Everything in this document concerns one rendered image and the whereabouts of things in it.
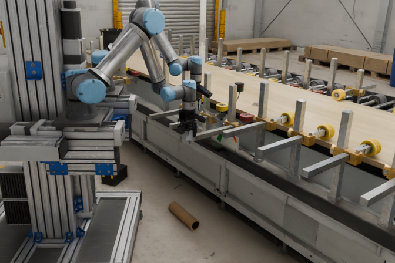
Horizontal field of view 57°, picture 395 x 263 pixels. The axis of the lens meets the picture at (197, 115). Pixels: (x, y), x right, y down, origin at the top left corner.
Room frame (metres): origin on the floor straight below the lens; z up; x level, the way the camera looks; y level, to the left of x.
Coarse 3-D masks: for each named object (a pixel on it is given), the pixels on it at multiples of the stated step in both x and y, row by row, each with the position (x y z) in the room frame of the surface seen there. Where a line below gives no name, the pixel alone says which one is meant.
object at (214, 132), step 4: (244, 124) 2.12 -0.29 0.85; (220, 128) 2.03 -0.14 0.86; (224, 128) 2.03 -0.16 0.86; (228, 128) 2.05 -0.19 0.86; (232, 128) 2.07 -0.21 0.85; (204, 132) 1.96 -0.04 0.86; (208, 132) 1.96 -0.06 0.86; (212, 132) 1.97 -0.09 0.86; (216, 132) 1.99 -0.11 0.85; (220, 132) 2.01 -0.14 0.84; (196, 136) 1.90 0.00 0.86; (200, 136) 1.92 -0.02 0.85; (204, 136) 1.94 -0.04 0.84; (208, 136) 1.95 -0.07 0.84; (196, 140) 1.90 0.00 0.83
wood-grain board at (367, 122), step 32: (128, 64) 3.73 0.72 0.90; (160, 64) 3.77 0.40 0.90; (224, 96) 2.59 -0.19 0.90; (256, 96) 2.61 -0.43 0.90; (288, 96) 2.63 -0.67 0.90; (320, 96) 2.65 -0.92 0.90; (288, 128) 1.96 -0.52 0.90; (352, 128) 1.98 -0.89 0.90; (384, 128) 1.99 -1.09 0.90; (384, 160) 1.55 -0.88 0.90
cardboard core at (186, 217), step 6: (174, 204) 2.43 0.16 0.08; (174, 210) 2.38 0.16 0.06; (180, 210) 2.35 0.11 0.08; (180, 216) 2.31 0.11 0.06; (186, 216) 2.28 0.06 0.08; (192, 216) 2.28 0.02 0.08; (186, 222) 2.25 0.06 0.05; (192, 222) 2.21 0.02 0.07; (198, 222) 2.25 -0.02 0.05; (192, 228) 2.21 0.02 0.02
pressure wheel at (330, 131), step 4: (324, 124) 1.80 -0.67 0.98; (328, 124) 1.81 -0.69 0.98; (320, 128) 1.81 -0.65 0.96; (324, 128) 1.79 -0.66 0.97; (328, 128) 1.78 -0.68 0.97; (332, 128) 1.79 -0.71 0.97; (328, 132) 1.77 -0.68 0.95; (332, 132) 1.78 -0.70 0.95; (324, 136) 1.78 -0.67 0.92; (328, 136) 1.77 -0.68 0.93; (332, 136) 1.79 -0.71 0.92
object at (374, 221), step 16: (144, 112) 2.95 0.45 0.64; (240, 160) 1.99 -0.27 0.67; (256, 160) 1.91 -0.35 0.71; (256, 176) 1.89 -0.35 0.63; (272, 176) 1.79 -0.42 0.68; (288, 176) 1.73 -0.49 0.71; (288, 192) 1.70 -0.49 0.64; (304, 192) 1.62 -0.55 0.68; (320, 192) 1.59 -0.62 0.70; (320, 208) 1.54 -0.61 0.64; (336, 208) 1.47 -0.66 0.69; (352, 208) 1.45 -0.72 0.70; (352, 224) 1.41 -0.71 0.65; (368, 224) 1.35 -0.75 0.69; (384, 224) 1.32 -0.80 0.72; (384, 240) 1.29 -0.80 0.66
